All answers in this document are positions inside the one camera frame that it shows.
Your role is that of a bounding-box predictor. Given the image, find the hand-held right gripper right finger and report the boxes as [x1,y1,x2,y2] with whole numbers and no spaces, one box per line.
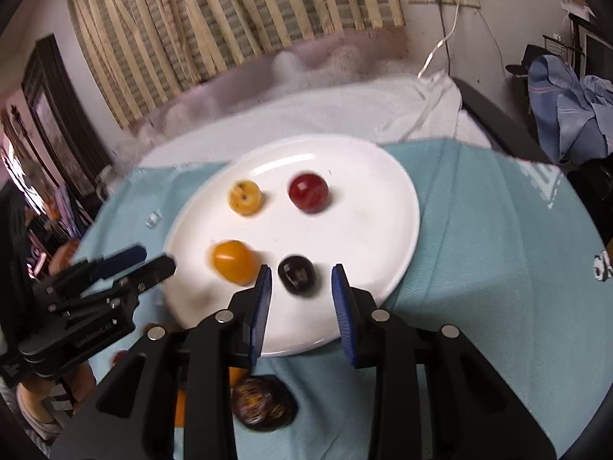
[330,263,559,460]

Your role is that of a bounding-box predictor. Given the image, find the teal printed blanket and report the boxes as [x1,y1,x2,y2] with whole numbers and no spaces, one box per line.
[72,136,609,460]

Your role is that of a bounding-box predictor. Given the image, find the cluttered shelf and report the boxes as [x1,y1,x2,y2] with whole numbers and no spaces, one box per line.
[0,105,92,260]

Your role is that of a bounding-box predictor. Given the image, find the pale fuzzy blanket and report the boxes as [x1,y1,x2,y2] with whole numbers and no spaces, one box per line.
[115,33,408,154]

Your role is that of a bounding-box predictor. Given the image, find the blue clothes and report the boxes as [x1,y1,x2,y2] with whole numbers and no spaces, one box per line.
[528,54,613,164]

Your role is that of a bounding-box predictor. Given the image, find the black cap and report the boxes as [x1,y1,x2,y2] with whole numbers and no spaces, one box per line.
[506,44,547,76]

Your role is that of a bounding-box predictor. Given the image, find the dark purple passion fruit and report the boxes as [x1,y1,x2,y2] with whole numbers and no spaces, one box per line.
[231,376,298,432]

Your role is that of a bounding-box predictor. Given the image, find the dark framed picture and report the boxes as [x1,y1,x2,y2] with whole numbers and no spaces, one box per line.
[21,33,113,197]

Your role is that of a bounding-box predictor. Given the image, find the red plum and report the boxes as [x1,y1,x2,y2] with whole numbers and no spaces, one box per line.
[288,172,330,213]

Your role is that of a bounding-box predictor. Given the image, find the yellow plum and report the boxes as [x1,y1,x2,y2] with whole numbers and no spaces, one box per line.
[210,240,262,284]

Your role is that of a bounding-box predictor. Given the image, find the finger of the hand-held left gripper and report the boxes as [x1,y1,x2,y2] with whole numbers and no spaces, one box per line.
[48,254,177,315]
[45,245,148,299]

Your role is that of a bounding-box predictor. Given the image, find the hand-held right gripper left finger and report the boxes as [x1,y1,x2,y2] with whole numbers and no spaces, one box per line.
[50,263,274,460]

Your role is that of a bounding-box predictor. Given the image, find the striped beige curtain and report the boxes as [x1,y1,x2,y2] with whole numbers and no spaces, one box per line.
[62,0,408,130]

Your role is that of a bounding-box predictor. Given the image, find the person's left hand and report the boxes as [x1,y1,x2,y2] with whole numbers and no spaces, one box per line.
[16,363,97,439]

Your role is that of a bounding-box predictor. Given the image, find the white cable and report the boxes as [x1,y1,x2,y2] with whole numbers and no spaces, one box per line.
[416,2,463,80]

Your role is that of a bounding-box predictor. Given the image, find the dark cable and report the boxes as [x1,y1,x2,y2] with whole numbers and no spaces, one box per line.
[432,0,454,74]

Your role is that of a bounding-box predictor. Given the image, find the yellow spotted loquat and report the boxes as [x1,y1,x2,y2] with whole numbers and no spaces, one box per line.
[228,179,264,217]

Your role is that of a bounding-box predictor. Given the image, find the dark purple plum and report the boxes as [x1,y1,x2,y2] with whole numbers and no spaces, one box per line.
[278,255,318,298]

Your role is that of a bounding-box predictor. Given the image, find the white jug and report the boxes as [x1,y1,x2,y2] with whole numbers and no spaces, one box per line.
[95,172,116,202]

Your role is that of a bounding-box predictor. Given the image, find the white round plate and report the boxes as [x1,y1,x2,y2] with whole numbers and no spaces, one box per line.
[163,134,421,358]

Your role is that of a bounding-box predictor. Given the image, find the black bed frame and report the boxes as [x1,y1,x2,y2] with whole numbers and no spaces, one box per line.
[452,77,551,164]

